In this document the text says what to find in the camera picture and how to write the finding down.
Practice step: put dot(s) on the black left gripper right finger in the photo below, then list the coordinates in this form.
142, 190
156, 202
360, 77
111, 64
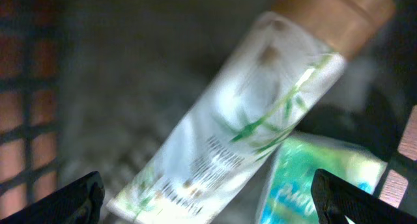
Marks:
338, 201

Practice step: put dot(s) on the white tube with gold cap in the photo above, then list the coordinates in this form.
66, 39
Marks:
290, 58

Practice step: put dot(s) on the dark grey plastic basket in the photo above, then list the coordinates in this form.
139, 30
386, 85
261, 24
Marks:
98, 85

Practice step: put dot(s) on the teal tissue pack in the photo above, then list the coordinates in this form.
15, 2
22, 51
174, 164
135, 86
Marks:
286, 197

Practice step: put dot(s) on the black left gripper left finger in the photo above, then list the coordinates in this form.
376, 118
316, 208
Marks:
77, 203

